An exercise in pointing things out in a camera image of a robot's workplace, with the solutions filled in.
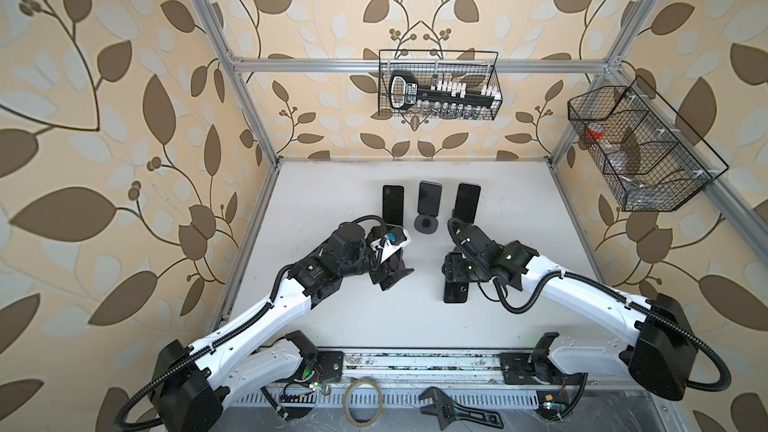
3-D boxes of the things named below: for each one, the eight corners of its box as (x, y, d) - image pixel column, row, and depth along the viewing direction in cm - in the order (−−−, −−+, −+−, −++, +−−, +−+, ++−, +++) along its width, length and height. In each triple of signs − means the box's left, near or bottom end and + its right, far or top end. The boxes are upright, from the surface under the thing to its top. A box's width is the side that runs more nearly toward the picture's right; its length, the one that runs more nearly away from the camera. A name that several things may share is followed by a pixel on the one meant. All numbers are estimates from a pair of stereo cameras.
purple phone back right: (450, 230, 102) (458, 201, 90) (452, 213, 107) (459, 182, 94) (469, 233, 102) (480, 204, 89) (470, 215, 106) (480, 185, 94)
